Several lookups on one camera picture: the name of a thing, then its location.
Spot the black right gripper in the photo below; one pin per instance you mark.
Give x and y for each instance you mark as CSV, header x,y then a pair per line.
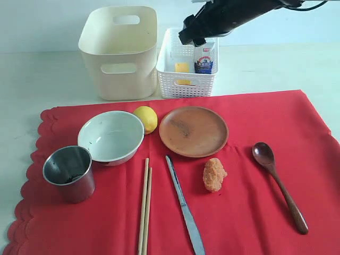
x,y
217,18

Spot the small milk carton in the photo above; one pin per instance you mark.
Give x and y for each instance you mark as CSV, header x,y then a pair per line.
x,y
204,58

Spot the yellow cheese wedge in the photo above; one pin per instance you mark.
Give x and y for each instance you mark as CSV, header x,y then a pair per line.
x,y
182,67

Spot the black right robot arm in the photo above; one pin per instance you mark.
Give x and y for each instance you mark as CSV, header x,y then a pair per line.
x,y
286,4

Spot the white lattice plastic basket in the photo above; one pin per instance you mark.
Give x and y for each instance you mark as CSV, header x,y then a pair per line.
x,y
171,52

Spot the cream plastic bin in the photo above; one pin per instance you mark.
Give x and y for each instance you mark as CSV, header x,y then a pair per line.
x,y
118,46

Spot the yellow lemon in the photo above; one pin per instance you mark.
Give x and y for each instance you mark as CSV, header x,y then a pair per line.
x,y
148,117

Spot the brown wooden plate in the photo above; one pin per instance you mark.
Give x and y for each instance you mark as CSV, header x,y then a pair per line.
x,y
193,131

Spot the white ceramic bowl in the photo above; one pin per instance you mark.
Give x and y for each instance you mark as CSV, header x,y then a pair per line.
x,y
112,138

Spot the dark wooden spoon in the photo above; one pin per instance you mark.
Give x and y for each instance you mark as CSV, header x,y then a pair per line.
x,y
264,156

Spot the fried chicken nugget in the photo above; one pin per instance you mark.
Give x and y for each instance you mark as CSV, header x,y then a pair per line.
x,y
213,175

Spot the red scalloped tablecloth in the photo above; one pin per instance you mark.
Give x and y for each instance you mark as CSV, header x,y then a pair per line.
x,y
248,215

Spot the stainless steel cup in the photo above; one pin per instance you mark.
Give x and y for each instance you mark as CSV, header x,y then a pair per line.
x,y
70,170

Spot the left wooden chopstick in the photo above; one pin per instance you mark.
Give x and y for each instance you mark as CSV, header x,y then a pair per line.
x,y
143,206

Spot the wooden chopstick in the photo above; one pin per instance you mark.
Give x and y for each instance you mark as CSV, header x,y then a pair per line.
x,y
147,213
143,206

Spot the right wooden chopstick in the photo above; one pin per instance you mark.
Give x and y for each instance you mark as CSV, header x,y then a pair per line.
x,y
147,213

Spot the silver table knife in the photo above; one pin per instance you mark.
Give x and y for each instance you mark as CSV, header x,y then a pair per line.
x,y
191,226

